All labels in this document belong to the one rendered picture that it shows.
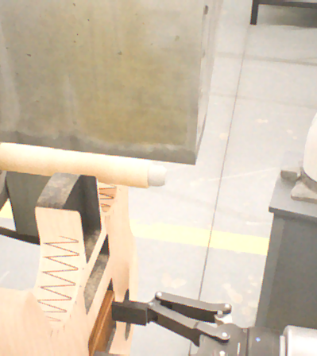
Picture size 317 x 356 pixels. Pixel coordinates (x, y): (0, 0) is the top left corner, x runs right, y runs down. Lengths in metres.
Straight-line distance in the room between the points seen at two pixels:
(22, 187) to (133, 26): 0.64
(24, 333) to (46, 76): 0.19
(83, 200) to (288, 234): 1.00
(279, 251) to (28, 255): 1.14
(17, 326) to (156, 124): 0.18
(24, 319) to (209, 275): 1.80
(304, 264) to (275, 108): 1.81
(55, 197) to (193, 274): 1.70
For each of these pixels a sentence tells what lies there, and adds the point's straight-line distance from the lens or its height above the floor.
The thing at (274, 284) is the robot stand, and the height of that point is 0.41.
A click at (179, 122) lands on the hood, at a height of 1.42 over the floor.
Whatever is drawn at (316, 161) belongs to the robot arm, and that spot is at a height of 0.82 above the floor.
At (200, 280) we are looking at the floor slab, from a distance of 2.19.
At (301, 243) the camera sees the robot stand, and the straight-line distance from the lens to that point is 1.54.
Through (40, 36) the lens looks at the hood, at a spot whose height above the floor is 1.48.
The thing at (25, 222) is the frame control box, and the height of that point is 0.96.
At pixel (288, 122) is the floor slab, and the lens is 3.16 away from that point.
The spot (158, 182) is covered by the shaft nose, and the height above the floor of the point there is 1.25.
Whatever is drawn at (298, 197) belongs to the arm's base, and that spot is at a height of 0.71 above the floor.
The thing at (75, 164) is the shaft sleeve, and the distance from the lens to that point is 0.63.
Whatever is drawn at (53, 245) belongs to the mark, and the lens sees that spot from 0.56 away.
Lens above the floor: 1.63
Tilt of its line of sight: 38 degrees down
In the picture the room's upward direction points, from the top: straight up
